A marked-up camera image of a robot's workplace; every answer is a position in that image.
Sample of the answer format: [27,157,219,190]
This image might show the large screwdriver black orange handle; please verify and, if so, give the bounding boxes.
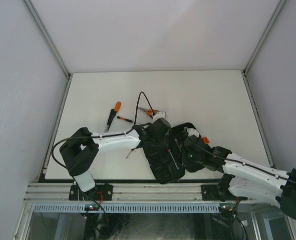
[167,149,179,169]

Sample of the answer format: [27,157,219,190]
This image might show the black plastic tool case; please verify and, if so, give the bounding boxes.
[143,122,205,185]

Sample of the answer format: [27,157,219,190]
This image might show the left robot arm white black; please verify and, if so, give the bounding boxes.
[59,117,171,200]

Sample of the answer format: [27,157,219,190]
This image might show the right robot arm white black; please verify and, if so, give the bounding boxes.
[183,135,296,220]

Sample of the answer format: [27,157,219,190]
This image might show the small screwdriver orange black upper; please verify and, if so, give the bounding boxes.
[117,116,133,123]

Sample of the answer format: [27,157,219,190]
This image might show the long nose pliers orange handles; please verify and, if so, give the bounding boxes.
[138,107,161,118]

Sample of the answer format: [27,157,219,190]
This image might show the left camera black cable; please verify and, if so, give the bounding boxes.
[51,91,156,178]

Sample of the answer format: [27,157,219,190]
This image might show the camera black cable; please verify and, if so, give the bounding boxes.
[187,134,296,188]
[51,91,156,178]

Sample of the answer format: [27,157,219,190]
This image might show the right camera black cable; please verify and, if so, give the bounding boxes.
[187,134,296,188]

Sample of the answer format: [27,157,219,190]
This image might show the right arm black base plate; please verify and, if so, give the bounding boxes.
[201,184,227,201]

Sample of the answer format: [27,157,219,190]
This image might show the claw hammer orange black handle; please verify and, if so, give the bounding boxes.
[105,101,121,132]

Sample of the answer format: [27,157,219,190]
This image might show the aluminium front rail frame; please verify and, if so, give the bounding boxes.
[25,181,296,202]

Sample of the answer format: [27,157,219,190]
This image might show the grey slotted cable duct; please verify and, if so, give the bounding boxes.
[34,202,220,214]

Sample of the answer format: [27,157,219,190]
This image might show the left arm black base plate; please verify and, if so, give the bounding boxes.
[69,183,113,202]

